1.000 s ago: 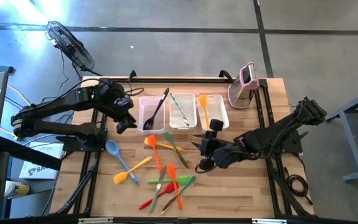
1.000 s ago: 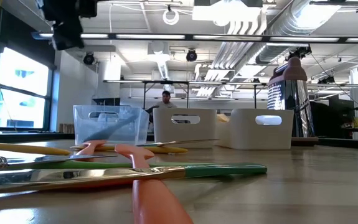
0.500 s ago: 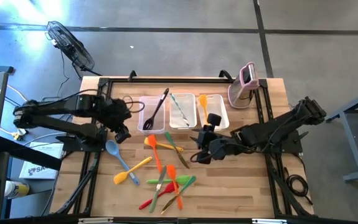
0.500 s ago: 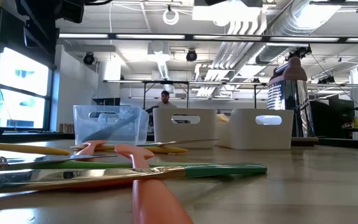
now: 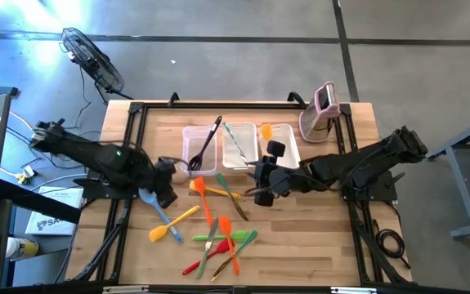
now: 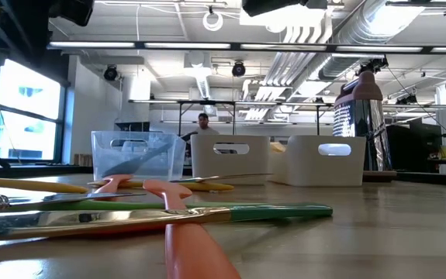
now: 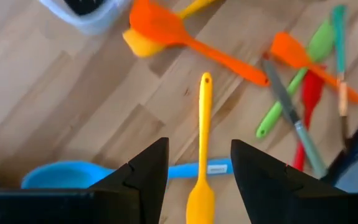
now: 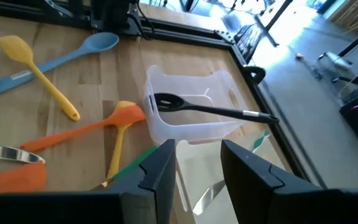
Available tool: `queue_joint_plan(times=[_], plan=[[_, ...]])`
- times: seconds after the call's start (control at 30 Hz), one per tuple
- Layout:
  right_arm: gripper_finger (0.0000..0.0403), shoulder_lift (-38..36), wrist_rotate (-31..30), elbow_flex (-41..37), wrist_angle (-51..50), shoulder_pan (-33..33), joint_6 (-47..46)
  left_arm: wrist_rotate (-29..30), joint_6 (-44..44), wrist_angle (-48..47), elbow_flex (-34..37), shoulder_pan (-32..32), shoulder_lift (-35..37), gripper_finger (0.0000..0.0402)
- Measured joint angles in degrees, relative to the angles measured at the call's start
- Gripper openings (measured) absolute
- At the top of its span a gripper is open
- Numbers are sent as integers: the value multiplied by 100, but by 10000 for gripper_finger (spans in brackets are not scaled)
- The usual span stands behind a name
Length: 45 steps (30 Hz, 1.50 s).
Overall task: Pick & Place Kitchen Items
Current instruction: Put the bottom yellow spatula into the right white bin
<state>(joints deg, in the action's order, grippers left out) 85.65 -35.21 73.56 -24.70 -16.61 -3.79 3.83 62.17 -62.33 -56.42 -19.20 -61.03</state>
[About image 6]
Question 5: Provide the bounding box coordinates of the blue silicone spoon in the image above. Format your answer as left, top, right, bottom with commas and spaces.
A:
101, 142, 174, 179

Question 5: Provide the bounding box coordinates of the salmon silicone utensil handle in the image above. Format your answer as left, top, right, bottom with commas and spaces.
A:
143, 178, 243, 279

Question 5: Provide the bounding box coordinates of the orange silicone spatula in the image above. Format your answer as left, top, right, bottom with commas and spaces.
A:
92, 174, 135, 202

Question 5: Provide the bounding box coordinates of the person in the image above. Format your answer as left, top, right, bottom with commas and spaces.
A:
195, 112, 220, 136

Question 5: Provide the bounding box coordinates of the white plastic bin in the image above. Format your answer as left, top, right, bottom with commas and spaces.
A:
271, 135, 367, 188
190, 134, 271, 186

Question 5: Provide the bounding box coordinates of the black ceiling spotlight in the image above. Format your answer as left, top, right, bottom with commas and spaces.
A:
103, 64, 119, 81
231, 60, 247, 78

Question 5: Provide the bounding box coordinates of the LED light bar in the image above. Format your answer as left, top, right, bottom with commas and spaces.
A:
46, 40, 446, 55

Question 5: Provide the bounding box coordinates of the clear plastic bin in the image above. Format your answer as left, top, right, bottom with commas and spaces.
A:
91, 130, 187, 182

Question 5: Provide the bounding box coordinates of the black monitor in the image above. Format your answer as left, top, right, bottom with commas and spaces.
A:
385, 122, 444, 173

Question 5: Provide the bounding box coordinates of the white cable coil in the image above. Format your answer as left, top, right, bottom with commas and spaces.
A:
202, 10, 224, 33

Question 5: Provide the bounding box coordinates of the metal grater pink handle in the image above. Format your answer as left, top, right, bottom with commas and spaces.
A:
333, 70, 393, 174

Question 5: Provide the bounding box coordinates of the silver ventilation duct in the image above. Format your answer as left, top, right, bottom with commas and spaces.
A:
317, 0, 429, 81

